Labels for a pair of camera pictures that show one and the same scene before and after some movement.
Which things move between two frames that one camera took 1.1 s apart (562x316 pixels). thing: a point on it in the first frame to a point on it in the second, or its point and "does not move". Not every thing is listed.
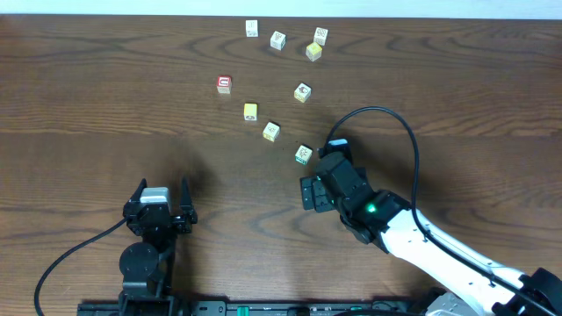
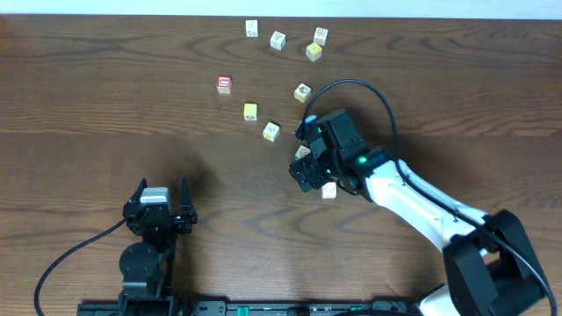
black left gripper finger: (135, 197) does not move
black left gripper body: (159, 215) does not move
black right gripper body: (311, 187) to (319, 170)
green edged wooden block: (303, 154) does not move
